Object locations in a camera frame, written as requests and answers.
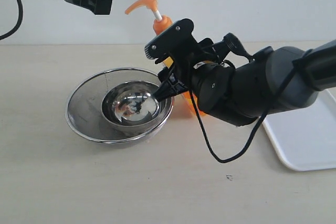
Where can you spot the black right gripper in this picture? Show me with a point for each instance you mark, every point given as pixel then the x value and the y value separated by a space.
pixel 180 62

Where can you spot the orange pump soap bottle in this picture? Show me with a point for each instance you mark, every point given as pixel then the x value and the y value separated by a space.
pixel 160 24

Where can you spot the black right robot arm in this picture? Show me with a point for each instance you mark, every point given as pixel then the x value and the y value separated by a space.
pixel 236 87

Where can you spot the small steel inner bowl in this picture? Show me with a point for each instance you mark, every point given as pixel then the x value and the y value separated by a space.
pixel 131 107

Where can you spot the steel mesh strainer basket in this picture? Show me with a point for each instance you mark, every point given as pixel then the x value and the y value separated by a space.
pixel 83 109

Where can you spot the white rectangular plastic tray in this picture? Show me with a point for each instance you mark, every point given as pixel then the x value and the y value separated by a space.
pixel 304 140

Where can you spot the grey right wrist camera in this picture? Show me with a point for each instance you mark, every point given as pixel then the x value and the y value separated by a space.
pixel 170 39

